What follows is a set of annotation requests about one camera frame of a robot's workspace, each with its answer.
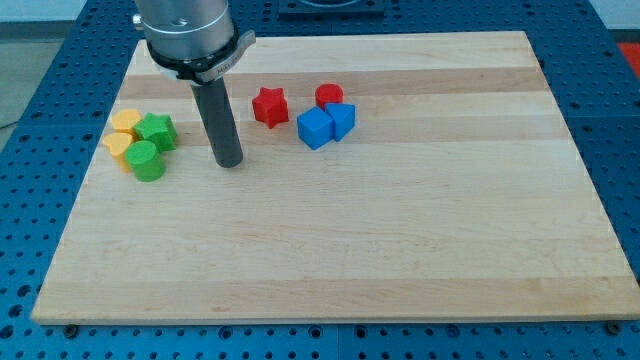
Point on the green cylinder block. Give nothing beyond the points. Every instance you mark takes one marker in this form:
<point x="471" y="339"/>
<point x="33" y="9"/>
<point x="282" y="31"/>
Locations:
<point x="145" y="161"/>

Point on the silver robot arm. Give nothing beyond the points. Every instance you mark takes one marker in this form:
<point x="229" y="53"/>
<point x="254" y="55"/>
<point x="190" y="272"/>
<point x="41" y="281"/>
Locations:
<point x="193" y="40"/>

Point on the green star block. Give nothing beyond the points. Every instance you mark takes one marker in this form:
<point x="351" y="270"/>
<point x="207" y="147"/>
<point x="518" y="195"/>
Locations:
<point x="158" y="129"/>

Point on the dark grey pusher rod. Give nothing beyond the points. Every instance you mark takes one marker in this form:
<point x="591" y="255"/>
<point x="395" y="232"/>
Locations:
<point x="219" y="123"/>

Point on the yellow hexagon block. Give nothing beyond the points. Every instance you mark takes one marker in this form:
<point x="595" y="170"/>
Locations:
<point x="125" y="120"/>

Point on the red cylinder block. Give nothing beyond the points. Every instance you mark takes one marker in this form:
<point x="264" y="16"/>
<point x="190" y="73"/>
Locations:
<point x="328" y="93"/>

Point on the yellow heart block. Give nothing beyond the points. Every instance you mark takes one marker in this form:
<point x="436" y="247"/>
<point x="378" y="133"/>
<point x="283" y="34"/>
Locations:
<point x="116" y="144"/>

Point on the blue cube block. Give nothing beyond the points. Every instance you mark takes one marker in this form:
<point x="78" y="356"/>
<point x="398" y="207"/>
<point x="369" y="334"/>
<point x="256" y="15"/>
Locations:
<point x="315" y="128"/>

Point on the wooden board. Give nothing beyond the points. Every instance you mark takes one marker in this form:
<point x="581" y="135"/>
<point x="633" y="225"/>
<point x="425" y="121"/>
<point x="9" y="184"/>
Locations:
<point x="458" y="196"/>

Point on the red star block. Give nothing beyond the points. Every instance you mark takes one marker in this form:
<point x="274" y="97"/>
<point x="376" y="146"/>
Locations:
<point x="270" y="107"/>

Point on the blue triangle block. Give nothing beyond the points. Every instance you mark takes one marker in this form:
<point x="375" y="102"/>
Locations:
<point x="343" y="116"/>

